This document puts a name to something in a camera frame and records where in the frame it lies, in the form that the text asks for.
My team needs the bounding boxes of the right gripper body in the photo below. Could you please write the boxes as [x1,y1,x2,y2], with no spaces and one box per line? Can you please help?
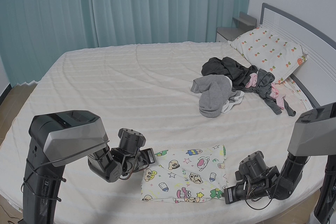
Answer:
[224,183,246,205]

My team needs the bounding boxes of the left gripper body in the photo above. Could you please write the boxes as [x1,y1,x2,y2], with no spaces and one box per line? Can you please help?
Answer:
[140,148,157,167]

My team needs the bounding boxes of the white printed pyjama top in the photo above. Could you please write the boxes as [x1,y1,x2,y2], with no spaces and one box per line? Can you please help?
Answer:
[141,145,228,204]

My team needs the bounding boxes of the bed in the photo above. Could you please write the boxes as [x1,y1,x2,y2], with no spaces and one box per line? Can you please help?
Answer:
[0,3,336,224]

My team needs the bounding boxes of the pile of clothes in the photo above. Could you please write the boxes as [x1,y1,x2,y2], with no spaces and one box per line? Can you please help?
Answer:
[191,56,296,119]

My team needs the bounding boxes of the white printed pillow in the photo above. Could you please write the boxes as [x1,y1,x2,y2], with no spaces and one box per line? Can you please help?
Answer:
[228,25,308,84]

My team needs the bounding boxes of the grey bedside table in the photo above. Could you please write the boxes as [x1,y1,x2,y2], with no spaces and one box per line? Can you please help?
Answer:
[216,12,257,43]

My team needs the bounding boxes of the black cable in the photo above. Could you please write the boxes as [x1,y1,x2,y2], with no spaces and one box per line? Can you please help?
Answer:
[22,140,111,202]

